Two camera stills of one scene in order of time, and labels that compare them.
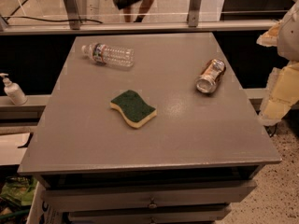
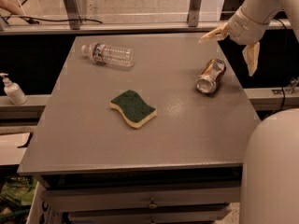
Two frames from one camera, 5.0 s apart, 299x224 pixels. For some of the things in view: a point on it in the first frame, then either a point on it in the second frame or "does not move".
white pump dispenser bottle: x=13 y=91 does not move
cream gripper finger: x=282 y=93 → x=251 y=54
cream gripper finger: x=270 y=37 → x=218 y=34
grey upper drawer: x=142 y=195 does not move
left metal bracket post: x=71 y=7 does not move
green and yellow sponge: x=133 y=108 does not move
